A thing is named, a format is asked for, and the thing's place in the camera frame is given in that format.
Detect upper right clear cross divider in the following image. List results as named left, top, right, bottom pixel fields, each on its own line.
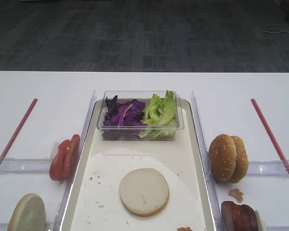
left=246, top=160, right=289, bottom=178

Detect sesame bun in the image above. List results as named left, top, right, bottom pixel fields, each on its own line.
left=209, top=134, right=236, bottom=181
left=229, top=136, right=249, bottom=184

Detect tomato slice pair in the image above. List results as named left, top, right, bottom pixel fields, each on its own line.
left=62, top=134, right=80, bottom=178

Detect clear plastic salad container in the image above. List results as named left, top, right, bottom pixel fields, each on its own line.
left=96, top=90, right=184, bottom=141

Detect right red tape strip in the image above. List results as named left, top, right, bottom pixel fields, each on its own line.
left=250, top=99, right=289, bottom=175

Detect right long clear divider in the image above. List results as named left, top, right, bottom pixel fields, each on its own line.
left=191, top=91, right=225, bottom=231

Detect remaining tomato slice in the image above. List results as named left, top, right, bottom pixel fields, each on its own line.
left=49, top=140, right=71, bottom=181

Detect green lettuce leaves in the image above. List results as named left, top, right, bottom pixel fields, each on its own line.
left=138, top=90, right=177, bottom=140

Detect long clear divider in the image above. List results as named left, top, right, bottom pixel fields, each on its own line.
left=191, top=91, right=225, bottom=231
left=46, top=90, right=97, bottom=231

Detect left red tape strip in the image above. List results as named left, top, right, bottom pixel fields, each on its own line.
left=0, top=98, right=38, bottom=166

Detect clear cross divider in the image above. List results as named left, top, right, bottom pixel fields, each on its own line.
left=0, top=157, right=52, bottom=174
left=246, top=160, right=289, bottom=178

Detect bottom bun slice on tray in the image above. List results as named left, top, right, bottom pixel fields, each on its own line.
left=119, top=168, right=170, bottom=216

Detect rear sesame bun top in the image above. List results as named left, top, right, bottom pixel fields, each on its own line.
left=229, top=136, right=249, bottom=184

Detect left long clear divider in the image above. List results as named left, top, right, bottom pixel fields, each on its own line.
left=46, top=90, right=97, bottom=231

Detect stack of meat patties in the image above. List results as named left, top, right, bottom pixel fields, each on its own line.
left=221, top=201, right=258, bottom=231

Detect white rectangular serving tray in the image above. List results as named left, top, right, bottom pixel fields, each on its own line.
left=60, top=100, right=216, bottom=231

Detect white cable on floor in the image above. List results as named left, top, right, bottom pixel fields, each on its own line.
left=259, top=23, right=289, bottom=38

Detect red tape strip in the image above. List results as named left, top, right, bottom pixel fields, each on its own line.
left=0, top=98, right=38, bottom=166
left=250, top=99, right=289, bottom=175

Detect upright bun slice left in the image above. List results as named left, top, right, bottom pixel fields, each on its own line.
left=7, top=193, right=46, bottom=231

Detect upper left clear cross divider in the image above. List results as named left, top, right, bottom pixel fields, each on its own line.
left=0, top=157, right=52, bottom=174

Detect front sesame bun top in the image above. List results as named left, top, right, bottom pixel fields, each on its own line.
left=209, top=134, right=236, bottom=181

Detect purple cabbage leaves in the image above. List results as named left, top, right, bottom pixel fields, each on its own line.
left=104, top=95, right=147, bottom=127

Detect meat crumb on tray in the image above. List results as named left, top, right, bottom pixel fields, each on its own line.
left=177, top=227, right=192, bottom=231

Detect meat crumb on table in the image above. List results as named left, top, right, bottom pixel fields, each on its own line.
left=228, top=188, right=244, bottom=203

